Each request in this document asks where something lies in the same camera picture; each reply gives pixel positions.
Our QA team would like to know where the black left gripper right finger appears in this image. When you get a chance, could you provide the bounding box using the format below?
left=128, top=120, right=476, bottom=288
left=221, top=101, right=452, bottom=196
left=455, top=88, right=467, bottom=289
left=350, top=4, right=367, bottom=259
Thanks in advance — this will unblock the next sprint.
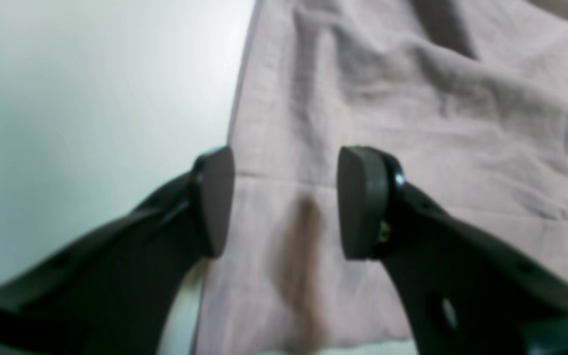
left=337, top=146, right=568, bottom=355

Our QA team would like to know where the mauve t-shirt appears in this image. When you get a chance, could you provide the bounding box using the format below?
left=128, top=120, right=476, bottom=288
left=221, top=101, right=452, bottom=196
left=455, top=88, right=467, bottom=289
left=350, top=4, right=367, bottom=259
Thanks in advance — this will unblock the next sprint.
left=193, top=0, right=568, bottom=355

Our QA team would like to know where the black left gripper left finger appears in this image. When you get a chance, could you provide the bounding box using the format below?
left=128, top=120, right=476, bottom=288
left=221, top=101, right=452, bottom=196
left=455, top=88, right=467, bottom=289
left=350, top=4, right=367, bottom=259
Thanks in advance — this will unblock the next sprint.
left=0, top=146, right=235, bottom=355

